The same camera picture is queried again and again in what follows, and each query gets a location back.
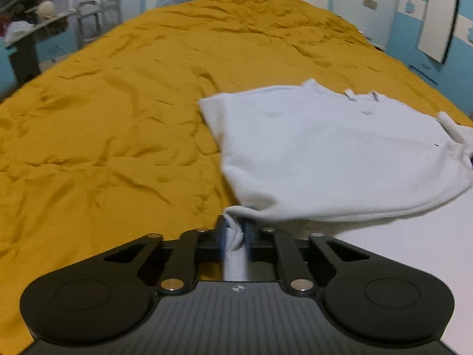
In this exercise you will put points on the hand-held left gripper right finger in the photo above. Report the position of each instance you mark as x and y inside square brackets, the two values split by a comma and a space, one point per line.
[248, 236]

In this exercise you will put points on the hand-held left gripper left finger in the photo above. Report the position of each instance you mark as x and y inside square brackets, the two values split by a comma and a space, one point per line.
[221, 237]

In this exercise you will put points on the yellow bed cover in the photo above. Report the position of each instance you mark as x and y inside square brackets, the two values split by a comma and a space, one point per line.
[122, 118]

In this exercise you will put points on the white crumpled cloth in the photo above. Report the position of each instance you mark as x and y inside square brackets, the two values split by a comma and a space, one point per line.
[18, 29]

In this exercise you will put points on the dark desk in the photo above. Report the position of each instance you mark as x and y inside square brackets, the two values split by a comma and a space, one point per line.
[26, 50]

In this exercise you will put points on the beige round plush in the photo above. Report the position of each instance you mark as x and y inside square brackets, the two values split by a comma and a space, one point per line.
[45, 9]

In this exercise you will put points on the wall switch plate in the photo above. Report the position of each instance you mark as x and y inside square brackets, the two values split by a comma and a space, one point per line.
[370, 3]

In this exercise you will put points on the grey metal chair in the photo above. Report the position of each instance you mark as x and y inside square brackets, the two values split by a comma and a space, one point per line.
[96, 18]

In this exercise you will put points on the white shirt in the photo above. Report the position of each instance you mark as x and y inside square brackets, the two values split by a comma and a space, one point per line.
[325, 155]

